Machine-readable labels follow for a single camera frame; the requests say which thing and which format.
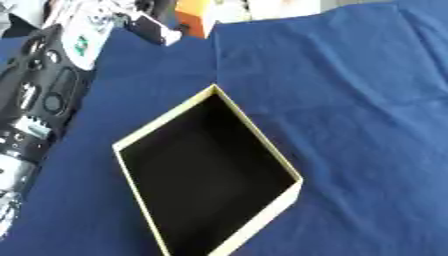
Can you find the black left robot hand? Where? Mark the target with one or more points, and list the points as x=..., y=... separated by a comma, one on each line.
x=147, y=27

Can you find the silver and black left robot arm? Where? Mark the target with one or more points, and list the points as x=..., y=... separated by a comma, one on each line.
x=49, y=90

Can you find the tan cardboard box black inside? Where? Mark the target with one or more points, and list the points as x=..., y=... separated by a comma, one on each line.
x=204, y=166

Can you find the orange block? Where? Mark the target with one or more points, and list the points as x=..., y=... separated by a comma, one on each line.
x=192, y=16

